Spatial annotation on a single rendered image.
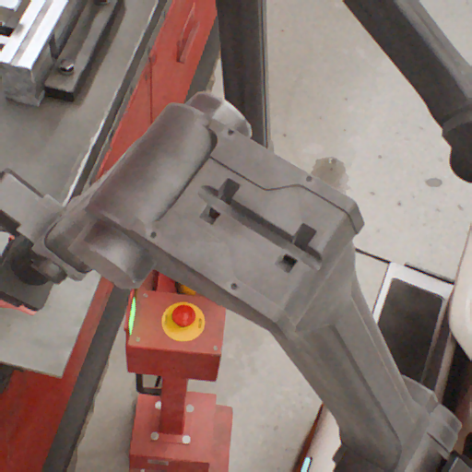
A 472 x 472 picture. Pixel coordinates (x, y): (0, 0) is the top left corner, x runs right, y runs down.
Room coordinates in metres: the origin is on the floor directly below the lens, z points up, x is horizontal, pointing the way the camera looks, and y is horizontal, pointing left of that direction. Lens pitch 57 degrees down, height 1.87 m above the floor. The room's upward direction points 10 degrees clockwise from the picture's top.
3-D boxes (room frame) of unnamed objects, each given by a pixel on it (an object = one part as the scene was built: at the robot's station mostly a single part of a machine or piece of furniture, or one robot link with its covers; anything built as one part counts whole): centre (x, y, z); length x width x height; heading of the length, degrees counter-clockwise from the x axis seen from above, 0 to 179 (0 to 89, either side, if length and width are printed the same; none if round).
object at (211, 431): (0.58, 0.05, 0.06); 0.25 x 0.20 x 0.12; 94
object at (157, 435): (0.58, 0.08, 0.13); 0.10 x 0.10 x 0.01; 4
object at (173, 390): (0.58, 0.08, 0.39); 0.05 x 0.05 x 0.54; 4
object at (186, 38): (1.44, 0.21, 0.59); 0.15 x 0.02 x 0.07; 175
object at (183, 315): (0.53, 0.06, 0.79); 0.04 x 0.04 x 0.04
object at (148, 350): (0.58, 0.08, 0.75); 0.20 x 0.16 x 0.18; 4
